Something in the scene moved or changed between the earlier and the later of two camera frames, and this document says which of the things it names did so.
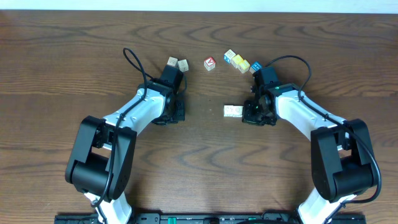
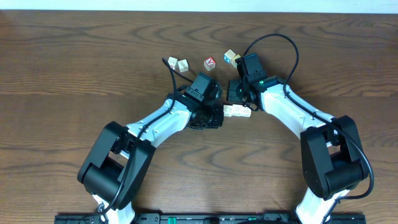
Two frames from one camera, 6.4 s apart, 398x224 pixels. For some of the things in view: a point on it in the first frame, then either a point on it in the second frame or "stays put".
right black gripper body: [255, 113] -> [242, 96]
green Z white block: [228, 111] stays put
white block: [237, 111] stays put
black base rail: [270, 218] stays put
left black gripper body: [180, 109] -> [212, 116]
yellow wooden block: [238, 61] stays put
